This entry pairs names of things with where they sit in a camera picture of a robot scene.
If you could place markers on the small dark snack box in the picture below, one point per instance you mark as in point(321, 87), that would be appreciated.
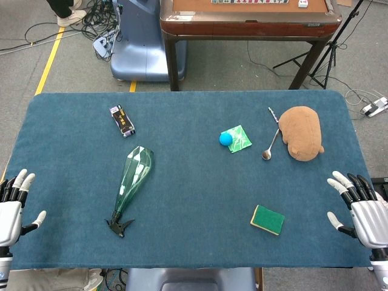
point(122, 120)

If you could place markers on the grey blue robot torso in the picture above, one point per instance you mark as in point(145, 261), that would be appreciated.
point(191, 279)

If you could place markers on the person in black trousers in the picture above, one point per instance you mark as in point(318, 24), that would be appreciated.
point(65, 12)

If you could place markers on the black box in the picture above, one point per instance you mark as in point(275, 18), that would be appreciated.
point(380, 185)

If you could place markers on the metal spoon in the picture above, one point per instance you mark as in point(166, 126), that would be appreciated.
point(266, 155)

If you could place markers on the black tripod stand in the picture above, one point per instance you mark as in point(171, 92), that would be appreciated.
point(332, 45)

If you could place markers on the brown mahjong table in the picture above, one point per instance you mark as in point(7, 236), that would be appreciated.
point(248, 28)

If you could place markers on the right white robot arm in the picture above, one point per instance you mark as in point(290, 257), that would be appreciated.
point(381, 272)

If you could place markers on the single white mahjong tile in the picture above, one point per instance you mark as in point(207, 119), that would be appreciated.
point(303, 3)

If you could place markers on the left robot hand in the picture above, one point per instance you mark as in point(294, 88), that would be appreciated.
point(9, 221)

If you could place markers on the blue ball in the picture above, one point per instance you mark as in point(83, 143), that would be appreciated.
point(225, 139)

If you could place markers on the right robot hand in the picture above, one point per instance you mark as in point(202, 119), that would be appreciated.
point(369, 221)

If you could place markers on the cardboard box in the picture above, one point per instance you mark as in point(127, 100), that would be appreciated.
point(345, 2)

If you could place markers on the green sachet packet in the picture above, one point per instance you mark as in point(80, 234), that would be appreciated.
point(241, 139)

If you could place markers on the row of face-up mahjong tiles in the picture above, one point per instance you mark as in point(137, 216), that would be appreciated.
point(248, 1)

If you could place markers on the green transparent spray bottle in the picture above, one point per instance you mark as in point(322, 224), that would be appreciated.
point(136, 169)

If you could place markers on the brown plush toy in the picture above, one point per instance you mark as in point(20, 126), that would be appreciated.
point(301, 133)

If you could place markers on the white power strip with plugs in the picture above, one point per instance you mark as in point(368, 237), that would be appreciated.
point(376, 107)

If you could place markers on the green yellow sponge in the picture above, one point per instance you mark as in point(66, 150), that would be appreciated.
point(268, 219)

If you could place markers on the silver striped stick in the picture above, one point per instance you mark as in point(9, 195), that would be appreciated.
point(273, 115)

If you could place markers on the blue table cloth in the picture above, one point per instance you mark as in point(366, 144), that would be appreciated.
point(194, 188)

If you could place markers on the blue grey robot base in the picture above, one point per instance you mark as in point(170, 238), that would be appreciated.
point(139, 45)

